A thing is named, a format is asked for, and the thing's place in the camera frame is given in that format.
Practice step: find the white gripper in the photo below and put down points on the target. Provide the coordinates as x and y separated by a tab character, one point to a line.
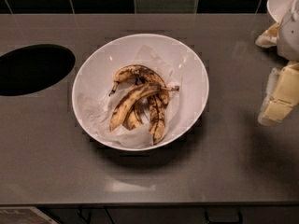
290	36

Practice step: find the spotted banana peel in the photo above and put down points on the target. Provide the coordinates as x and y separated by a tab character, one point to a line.
148	85

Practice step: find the large white bowl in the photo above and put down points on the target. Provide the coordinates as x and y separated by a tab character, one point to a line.
177	64

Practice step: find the white paper napkin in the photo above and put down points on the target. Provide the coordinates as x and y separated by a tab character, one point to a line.
94	105

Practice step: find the printed paper sheet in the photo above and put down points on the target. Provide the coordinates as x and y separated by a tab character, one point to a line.
24	215

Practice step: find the black drawer handle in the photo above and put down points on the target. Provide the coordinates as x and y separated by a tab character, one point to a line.
223	218

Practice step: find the black cabinet handle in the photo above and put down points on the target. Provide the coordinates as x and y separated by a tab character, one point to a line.
85	219

